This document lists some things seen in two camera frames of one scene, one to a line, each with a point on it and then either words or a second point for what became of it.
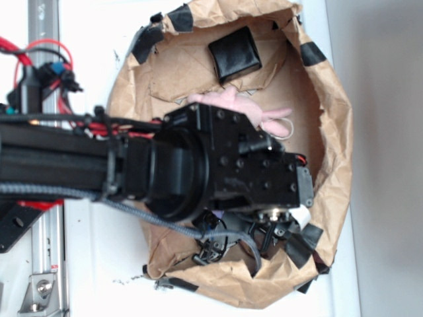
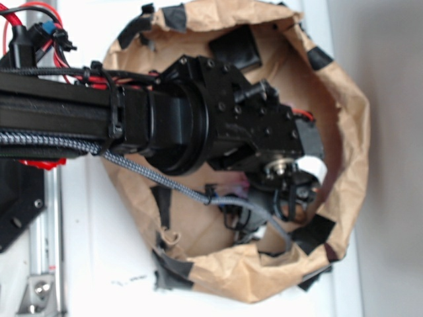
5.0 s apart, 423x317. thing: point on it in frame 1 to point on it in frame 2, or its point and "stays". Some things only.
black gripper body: (268, 227) to (286, 185)
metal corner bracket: (41, 299) stays
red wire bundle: (44, 65) to (94, 82)
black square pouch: (235, 55) stays
